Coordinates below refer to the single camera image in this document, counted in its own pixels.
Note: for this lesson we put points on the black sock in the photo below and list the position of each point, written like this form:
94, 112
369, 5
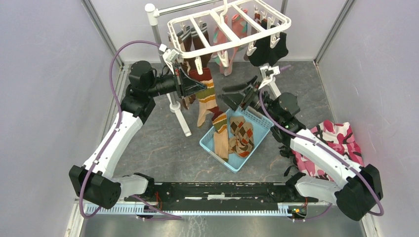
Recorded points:
262, 53
279, 51

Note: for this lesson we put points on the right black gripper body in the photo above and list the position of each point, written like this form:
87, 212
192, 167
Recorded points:
254, 99

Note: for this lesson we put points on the argyle beige sock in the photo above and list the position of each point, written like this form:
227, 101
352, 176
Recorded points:
242, 129
234, 145

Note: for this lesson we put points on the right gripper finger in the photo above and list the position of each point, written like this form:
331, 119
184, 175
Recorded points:
239, 87
234, 100

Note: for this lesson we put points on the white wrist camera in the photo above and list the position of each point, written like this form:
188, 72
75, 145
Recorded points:
268, 74
169, 56

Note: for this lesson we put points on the light blue plastic basket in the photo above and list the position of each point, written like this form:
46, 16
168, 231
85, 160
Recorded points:
261, 127

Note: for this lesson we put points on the brown sock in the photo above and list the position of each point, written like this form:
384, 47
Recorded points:
198, 43
185, 41

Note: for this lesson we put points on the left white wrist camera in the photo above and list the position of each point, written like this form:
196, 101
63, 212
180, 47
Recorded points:
169, 56

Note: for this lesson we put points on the white sock drying rack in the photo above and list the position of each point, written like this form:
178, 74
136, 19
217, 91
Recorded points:
276, 22

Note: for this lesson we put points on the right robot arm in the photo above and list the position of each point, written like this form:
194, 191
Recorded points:
355, 189

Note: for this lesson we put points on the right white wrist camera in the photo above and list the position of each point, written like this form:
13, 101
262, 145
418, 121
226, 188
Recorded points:
268, 74

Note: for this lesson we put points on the pink camouflage cloth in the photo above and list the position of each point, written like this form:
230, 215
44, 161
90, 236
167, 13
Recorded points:
339, 137

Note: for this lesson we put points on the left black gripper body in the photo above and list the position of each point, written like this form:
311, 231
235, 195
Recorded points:
181, 81

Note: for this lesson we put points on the grey sock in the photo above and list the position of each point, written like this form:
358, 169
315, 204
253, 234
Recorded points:
257, 19

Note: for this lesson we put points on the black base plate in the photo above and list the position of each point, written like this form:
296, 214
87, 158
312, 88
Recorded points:
222, 196

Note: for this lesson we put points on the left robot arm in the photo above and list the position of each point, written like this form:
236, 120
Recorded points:
94, 181

